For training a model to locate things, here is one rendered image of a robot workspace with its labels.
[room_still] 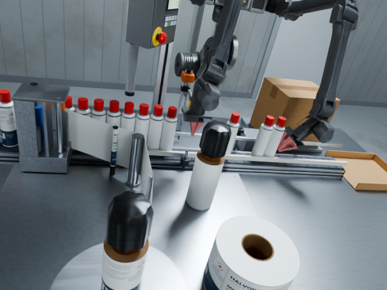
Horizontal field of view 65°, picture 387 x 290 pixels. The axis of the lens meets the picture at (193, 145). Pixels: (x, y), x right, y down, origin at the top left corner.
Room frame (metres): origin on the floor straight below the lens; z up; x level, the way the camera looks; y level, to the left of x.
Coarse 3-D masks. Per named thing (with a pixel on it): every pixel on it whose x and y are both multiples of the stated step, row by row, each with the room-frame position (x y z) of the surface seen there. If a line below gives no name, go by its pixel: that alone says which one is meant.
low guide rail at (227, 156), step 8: (152, 152) 0.97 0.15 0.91; (160, 152) 0.98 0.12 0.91; (168, 152) 0.99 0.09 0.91; (176, 152) 1.00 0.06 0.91; (184, 152) 1.01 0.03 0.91; (192, 152) 1.02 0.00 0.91; (248, 160) 1.09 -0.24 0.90; (256, 160) 1.10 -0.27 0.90; (264, 160) 1.11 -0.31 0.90; (272, 160) 1.12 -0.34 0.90; (280, 160) 1.13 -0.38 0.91; (288, 160) 1.14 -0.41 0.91; (296, 160) 1.15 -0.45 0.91; (304, 160) 1.16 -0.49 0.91; (312, 160) 1.18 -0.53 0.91; (320, 160) 1.20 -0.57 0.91
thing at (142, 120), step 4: (140, 104) 0.99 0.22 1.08; (144, 104) 1.00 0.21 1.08; (140, 108) 0.98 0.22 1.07; (144, 108) 0.98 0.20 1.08; (148, 108) 0.99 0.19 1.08; (140, 112) 0.98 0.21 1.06; (144, 112) 0.98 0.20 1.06; (136, 116) 0.98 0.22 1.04; (140, 116) 0.97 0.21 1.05; (144, 116) 0.98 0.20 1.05; (148, 116) 0.99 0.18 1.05; (136, 120) 0.97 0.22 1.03; (140, 120) 0.97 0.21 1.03; (144, 120) 0.97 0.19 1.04; (148, 120) 0.98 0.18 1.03; (136, 124) 0.97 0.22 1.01; (140, 124) 0.97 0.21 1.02; (144, 124) 0.97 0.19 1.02; (148, 124) 0.99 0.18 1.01; (136, 128) 0.97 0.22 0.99; (140, 128) 0.97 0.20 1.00; (144, 128) 0.97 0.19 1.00; (148, 128) 0.99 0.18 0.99; (136, 132) 0.97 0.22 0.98; (140, 132) 0.97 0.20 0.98; (144, 132) 0.97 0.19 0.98
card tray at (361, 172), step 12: (324, 156) 1.40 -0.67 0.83; (336, 156) 1.42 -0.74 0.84; (348, 156) 1.44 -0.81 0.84; (360, 156) 1.46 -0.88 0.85; (372, 156) 1.48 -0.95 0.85; (348, 168) 1.33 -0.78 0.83; (360, 168) 1.36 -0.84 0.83; (372, 168) 1.38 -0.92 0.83; (384, 168) 1.40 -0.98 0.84; (348, 180) 1.22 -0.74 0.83; (360, 180) 1.24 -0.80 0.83; (372, 180) 1.26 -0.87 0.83; (384, 180) 1.29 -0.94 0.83
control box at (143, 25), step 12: (132, 0) 1.01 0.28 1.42; (144, 0) 0.99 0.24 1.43; (156, 0) 0.99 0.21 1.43; (132, 12) 1.00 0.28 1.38; (144, 12) 0.99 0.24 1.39; (156, 12) 0.99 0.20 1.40; (168, 12) 1.06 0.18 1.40; (132, 24) 1.00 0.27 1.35; (144, 24) 0.99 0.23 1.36; (156, 24) 1.00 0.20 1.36; (132, 36) 1.00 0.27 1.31; (144, 36) 0.99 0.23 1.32; (168, 36) 1.09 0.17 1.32
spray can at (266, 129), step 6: (270, 120) 1.13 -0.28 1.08; (264, 126) 1.13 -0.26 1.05; (270, 126) 1.13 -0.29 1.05; (258, 132) 1.15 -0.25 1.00; (264, 132) 1.12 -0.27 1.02; (270, 132) 1.12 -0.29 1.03; (258, 138) 1.13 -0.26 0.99; (264, 138) 1.12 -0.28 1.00; (258, 144) 1.12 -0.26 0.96; (264, 144) 1.12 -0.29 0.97; (252, 150) 1.14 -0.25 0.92; (258, 150) 1.12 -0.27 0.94; (264, 150) 1.13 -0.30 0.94
